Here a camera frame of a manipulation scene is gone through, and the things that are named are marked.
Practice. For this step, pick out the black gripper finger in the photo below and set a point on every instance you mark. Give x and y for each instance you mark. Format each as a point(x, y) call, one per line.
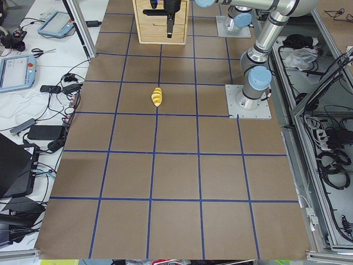
point(170, 25)

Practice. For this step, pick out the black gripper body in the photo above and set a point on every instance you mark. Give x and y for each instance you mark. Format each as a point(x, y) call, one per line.
point(171, 5)

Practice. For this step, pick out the wooden drawer cabinet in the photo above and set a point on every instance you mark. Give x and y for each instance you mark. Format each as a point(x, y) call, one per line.
point(152, 29)

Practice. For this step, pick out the yellow toy croissant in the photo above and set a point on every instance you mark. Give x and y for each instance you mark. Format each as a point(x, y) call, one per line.
point(157, 97)

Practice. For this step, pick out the upper blue teach pendant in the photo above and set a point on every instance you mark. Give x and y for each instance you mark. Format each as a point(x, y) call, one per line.
point(58, 25)

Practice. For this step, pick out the blue teach pendant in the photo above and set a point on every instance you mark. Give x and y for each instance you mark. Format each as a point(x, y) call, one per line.
point(17, 72)
point(58, 25)

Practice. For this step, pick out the black cloth bundle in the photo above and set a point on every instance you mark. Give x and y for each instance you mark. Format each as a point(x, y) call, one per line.
point(298, 41)

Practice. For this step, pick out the white crumpled cloth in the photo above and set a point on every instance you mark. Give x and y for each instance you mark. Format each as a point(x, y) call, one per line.
point(301, 59)

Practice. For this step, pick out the black scissors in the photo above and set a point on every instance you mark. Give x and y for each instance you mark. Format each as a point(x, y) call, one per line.
point(37, 52)

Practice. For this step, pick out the black smartphone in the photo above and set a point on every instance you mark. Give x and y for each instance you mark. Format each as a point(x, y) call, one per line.
point(50, 89)

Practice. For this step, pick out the black electronics gadget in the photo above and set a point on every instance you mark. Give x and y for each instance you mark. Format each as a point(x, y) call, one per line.
point(13, 40)

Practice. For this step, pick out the lower blue teach pendant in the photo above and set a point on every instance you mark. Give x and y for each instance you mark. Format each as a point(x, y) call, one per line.
point(17, 72)

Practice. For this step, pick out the black power brick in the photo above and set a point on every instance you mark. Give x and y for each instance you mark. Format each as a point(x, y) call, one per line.
point(45, 132)

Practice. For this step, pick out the grey usb hub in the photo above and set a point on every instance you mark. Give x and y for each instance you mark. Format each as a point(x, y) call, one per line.
point(23, 126)

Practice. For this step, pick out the white power strip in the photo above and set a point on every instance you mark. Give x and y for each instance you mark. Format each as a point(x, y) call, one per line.
point(322, 139)

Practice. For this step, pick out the black laptop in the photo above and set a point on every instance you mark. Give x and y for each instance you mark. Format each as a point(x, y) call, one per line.
point(18, 163)

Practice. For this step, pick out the aluminium frame post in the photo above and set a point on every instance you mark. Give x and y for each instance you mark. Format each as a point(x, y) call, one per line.
point(74, 11)

